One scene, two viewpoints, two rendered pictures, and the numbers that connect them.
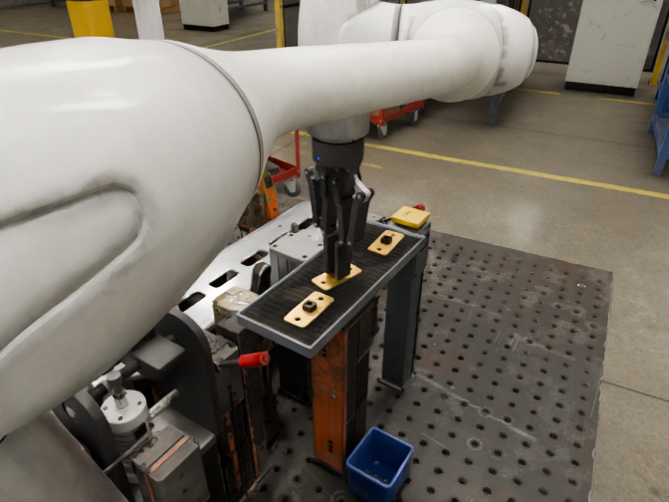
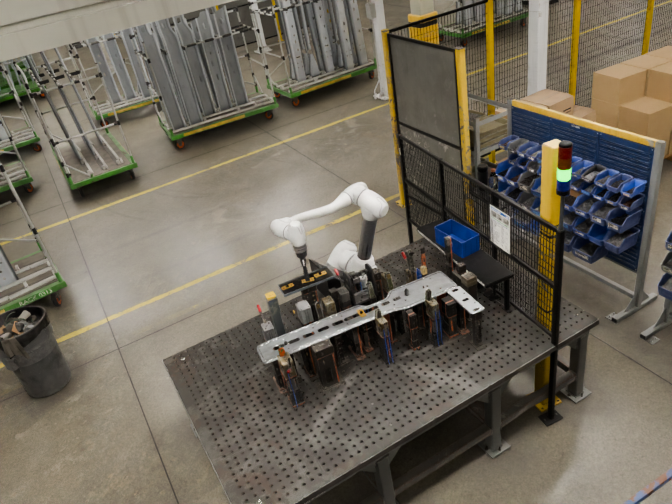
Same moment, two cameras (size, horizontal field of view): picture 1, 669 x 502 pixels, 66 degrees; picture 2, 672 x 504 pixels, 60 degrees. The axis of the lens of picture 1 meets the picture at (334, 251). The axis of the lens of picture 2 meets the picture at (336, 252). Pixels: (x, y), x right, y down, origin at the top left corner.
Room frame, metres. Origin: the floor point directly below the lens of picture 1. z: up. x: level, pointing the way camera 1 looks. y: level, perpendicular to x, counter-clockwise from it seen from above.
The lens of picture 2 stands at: (3.10, 2.21, 3.41)
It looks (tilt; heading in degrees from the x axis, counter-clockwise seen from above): 33 degrees down; 219
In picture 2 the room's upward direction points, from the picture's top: 11 degrees counter-clockwise
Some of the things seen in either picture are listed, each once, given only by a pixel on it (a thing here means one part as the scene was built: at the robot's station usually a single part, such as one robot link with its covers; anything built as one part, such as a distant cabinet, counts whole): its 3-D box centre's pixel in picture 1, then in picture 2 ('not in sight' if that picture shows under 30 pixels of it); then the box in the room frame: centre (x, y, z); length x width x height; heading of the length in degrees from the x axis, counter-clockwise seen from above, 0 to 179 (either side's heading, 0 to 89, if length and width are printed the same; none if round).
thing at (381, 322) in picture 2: not in sight; (384, 339); (0.76, 0.57, 0.87); 0.12 x 0.09 x 0.35; 56
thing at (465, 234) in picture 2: not in sight; (456, 238); (-0.18, 0.68, 1.10); 0.30 x 0.17 x 0.13; 64
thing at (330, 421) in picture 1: (340, 376); (312, 308); (0.72, -0.01, 0.92); 0.10 x 0.08 x 0.45; 146
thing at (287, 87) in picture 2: not in sight; (316, 41); (-5.79, -4.48, 0.88); 1.91 x 1.01 x 1.76; 155
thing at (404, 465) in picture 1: (378, 469); not in sight; (0.65, -0.09, 0.74); 0.11 x 0.10 x 0.09; 146
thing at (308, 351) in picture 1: (341, 275); (306, 281); (0.72, -0.01, 1.16); 0.37 x 0.14 x 0.02; 146
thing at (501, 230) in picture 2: not in sight; (500, 228); (-0.08, 1.04, 1.30); 0.23 x 0.02 x 0.31; 56
